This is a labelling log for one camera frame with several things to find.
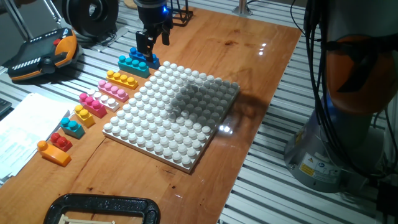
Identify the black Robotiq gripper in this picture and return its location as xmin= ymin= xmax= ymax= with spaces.
xmin=134 ymin=0 xmax=174 ymax=62

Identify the blue long Mega Blok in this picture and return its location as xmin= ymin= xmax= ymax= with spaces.
xmin=129 ymin=46 xmax=161 ymax=70

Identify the teal four-stud Mega Blok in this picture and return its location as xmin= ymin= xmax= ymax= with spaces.
xmin=117 ymin=55 xmax=151 ymax=79

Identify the yellow four-stud Mega Blok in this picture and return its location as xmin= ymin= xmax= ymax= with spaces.
xmin=105 ymin=69 xmax=139 ymax=91

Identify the pink four-stud Mega Blok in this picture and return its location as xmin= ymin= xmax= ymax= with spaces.
xmin=97 ymin=79 xmax=130 ymax=103

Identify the white four-stud Mega Blok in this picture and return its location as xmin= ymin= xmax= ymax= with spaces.
xmin=86 ymin=89 xmax=121 ymax=113

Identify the magenta Mega Blok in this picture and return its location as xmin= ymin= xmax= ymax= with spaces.
xmin=78 ymin=92 xmax=108 ymax=119

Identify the yellow two-stud Mega Blok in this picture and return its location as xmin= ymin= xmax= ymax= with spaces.
xmin=73 ymin=104 xmax=96 ymax=129

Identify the teal two-stud Mega Blok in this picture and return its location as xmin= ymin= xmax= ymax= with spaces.
xmin=60 ymin=116 xmax=86 ymax=140

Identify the red two-stud Mega Blok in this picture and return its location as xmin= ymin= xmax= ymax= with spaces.
xmin=50 ymin=132 xmax=73 ymax=152

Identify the orange sloped Mega Blok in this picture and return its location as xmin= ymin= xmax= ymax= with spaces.
xmin=37 ymin=140 xmax=72 ymax=168

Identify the black filament spool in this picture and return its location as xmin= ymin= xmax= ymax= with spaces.
xmin=61 ymin=0 xmax=120 ymax=40

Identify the white studded baseplate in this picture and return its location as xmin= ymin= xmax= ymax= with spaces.
xmin=102 ymin=60 xmax=241 ymax=174

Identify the glossy wooden board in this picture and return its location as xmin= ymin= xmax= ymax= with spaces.
xmin=0 ymin=6 xmax=303 ymax=224

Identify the grey metal strut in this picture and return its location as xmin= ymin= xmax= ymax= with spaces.
xmin=2 ymin=0 xmax=34 ymax=41
xmin=42 ymin=0 xmax=63 ymax=25

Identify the orange black teach pendant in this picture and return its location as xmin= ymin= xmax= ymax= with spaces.
xmin=6 ymin=27 xmax=79 ymax=82

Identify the white paper stack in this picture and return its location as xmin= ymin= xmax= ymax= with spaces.
xmin=0 ymin=92 xmax=72 ymax=187

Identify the black metal C-clamp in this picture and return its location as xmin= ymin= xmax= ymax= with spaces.
xmin=42 ymin=193 xmax=161 ymax=224

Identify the black wire stand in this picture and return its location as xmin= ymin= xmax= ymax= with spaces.
xmin=169 ymin=0 xmax=194 ymax=27

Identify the silver metal post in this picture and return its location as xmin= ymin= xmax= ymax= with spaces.
xmin=232 ymin=0 xmax=253 ymax=17

